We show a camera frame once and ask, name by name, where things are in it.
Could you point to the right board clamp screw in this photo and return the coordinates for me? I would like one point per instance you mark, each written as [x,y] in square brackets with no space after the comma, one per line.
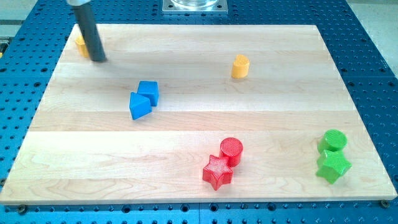
[384,203]

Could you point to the green cylinder block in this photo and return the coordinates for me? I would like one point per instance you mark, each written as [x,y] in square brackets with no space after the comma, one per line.
[332,140]

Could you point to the blue triangle block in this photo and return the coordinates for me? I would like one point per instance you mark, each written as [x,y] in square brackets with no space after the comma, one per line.
[139,106]

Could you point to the yellow half-cylinder block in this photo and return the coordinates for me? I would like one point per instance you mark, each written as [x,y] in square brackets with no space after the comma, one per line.
[240,67]

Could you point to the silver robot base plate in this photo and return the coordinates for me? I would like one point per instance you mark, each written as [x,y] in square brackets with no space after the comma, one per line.
[191,6]

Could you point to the left board clamp screw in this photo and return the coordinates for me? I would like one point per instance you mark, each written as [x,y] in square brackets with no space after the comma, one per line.
[21,209]

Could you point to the red star block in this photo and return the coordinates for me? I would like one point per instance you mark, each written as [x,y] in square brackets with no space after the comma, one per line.
[217,172]

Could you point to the green star block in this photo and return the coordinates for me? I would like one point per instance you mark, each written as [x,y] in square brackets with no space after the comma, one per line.
[332,165]

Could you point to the blue cube block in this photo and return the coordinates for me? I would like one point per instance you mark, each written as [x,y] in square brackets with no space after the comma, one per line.
[149,89]

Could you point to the board clamp screw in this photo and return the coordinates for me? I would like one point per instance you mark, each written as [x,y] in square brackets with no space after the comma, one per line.
[384,203]
[21,209]

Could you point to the light wooden board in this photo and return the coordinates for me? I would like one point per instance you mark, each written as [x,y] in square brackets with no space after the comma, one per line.
[83,147]

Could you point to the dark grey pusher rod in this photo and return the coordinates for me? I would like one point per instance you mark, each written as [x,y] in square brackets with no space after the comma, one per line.
[87,24]

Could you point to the yellow block behind rod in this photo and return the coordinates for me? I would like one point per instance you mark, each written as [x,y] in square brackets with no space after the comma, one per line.
[81,46]

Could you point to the red cylinder block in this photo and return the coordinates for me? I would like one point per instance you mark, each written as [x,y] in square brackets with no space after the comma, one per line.
[232,148]

